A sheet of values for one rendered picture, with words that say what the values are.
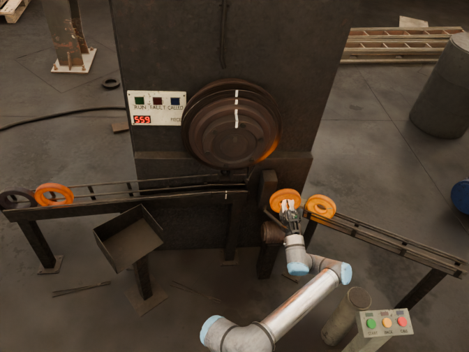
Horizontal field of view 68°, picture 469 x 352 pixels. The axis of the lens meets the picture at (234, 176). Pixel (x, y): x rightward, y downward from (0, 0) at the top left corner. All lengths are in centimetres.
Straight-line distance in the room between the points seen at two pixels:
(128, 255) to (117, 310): 61
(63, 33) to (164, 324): 319
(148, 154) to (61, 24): 267
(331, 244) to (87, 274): 170
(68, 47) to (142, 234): 294
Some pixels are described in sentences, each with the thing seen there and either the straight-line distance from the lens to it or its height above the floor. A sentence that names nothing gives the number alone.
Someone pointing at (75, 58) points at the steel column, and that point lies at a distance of 446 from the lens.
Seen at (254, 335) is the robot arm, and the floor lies 93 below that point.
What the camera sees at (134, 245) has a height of 60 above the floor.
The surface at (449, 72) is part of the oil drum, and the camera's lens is 395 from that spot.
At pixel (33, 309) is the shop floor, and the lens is 251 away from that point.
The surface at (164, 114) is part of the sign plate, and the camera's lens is 171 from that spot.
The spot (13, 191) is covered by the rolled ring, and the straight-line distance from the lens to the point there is 208.
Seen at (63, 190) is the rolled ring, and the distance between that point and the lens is 200.
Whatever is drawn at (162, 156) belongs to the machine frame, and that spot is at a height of 87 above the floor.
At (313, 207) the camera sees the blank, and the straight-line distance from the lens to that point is 195.
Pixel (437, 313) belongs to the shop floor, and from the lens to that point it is 278.
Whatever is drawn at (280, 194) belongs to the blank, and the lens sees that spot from 169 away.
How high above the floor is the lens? 213
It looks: 45 degrees down
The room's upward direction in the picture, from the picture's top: 7 degrees clockwise
